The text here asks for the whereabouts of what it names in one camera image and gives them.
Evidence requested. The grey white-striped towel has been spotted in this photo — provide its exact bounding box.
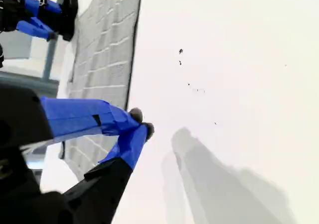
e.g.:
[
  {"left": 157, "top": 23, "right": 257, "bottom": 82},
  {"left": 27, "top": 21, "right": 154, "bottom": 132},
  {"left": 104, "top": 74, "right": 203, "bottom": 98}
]
[{"left": 58, "top": 0, "right": 143, "bottom": 182}]

